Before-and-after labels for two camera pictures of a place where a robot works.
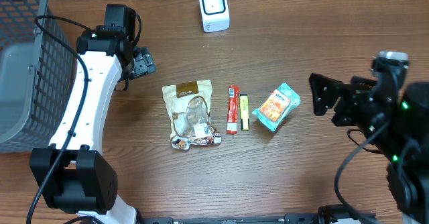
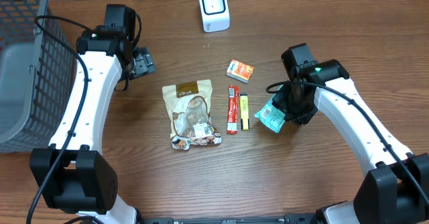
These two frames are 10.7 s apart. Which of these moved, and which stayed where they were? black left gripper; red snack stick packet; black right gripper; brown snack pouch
Moved: black right gripper
Stayed: brown snack pouch; red snack stick packet; black left gripper
